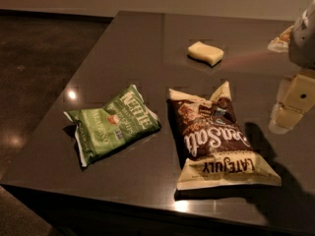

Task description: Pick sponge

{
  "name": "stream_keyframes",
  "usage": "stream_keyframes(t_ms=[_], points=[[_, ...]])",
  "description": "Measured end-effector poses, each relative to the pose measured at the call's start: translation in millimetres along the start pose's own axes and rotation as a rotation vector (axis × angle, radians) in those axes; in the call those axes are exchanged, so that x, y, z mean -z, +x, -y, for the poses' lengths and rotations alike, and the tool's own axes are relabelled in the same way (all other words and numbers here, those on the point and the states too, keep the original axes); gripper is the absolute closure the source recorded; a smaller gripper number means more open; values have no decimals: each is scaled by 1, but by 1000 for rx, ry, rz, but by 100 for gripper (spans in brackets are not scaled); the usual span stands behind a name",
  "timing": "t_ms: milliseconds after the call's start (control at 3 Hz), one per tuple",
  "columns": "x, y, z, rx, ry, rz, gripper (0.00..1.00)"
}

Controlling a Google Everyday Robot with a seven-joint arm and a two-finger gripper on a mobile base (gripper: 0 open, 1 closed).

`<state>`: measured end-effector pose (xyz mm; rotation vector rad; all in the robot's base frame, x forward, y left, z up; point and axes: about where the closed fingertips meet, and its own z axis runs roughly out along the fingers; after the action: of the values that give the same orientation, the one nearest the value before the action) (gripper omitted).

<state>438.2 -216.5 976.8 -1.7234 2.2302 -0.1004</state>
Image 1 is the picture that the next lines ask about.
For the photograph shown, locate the green Kettle chips bag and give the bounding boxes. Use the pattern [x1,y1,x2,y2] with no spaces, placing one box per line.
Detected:
[64,85,161,168]

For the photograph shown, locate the small crumpled snack wrapper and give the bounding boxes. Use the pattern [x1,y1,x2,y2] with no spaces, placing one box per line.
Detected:
[268,26,293,53]

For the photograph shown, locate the pale yellow sponge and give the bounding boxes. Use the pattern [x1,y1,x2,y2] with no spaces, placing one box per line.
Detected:
[188,41,224,66]

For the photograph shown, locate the brown Late July chips bag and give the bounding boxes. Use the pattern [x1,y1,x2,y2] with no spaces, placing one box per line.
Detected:
[169,82,282,191]

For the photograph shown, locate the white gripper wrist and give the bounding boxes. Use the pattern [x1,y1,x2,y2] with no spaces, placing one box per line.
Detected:
[269,0,315,135]

